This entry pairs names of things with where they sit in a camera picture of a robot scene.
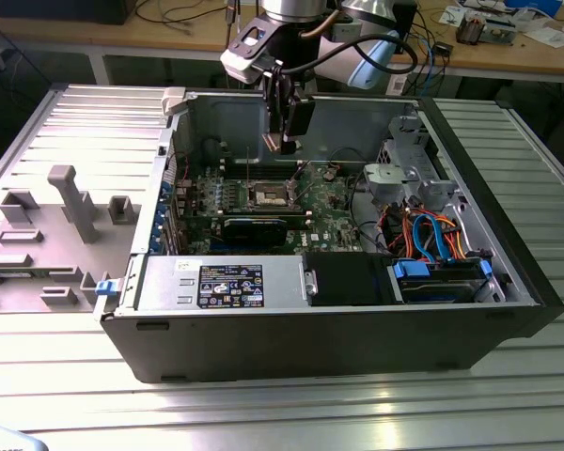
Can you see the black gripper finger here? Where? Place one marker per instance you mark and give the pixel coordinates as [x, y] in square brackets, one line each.
[282, 108]

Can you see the silver and green CPU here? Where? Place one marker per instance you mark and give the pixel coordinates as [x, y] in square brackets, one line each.
[271, 141]

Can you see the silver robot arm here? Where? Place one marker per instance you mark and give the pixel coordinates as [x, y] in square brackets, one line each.
[291, 7]

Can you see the CPU socket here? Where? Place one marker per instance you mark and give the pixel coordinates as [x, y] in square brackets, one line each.
[268, 195]

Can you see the black drive bay cover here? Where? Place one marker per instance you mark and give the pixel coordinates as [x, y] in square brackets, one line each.
[348, 277]

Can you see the round coin battery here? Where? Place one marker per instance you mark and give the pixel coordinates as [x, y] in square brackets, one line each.
[328, 175]

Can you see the grey case latch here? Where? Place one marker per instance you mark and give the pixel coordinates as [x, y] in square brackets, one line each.
[174, 101]

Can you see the green motherboard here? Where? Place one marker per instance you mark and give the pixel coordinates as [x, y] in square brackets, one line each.
[331, 213]

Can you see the tall black box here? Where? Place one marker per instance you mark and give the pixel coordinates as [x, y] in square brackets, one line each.
[410, 23]

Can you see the wooden workbench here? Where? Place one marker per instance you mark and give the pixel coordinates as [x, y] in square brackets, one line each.
[178, 35]

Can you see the black graphics card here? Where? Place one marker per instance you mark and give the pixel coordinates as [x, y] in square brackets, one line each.
[254, 232]

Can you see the silver metal drive cage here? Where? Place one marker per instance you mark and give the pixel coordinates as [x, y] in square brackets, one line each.
[390, 181]

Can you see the small black box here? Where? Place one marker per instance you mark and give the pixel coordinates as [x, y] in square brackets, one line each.
[444, 49]

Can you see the blue card retention clips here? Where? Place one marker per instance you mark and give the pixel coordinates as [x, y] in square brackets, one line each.
[159, 221]

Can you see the copper wound transformer device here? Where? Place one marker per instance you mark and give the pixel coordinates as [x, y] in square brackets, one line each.
[470, 30]

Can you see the silver power supply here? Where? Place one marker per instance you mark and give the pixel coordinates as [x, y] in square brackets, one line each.
[164, 272]

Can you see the black and grey PC case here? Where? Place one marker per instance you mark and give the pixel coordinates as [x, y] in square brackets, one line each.
[310, 343]

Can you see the hard disk in blue carrier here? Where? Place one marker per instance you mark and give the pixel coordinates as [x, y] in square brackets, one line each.
[434, 292]

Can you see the blue box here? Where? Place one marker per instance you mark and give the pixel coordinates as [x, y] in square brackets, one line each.
[536, 4]

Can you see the black flat device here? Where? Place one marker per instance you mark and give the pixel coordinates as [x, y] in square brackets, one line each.
[51, 11]

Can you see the blue case latch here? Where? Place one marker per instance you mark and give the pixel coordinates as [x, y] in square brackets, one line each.
[104, 288]

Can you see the white papers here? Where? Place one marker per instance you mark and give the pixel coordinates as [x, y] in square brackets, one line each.
[550, 37]

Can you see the grey parts rack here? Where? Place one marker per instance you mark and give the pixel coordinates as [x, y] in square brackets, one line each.
[56, 256]

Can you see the pale blue teach pendant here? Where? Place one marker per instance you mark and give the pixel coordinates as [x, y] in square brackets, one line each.
[4, 441]

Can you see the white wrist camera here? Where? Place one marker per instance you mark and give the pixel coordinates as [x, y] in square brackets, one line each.
[237, 66]

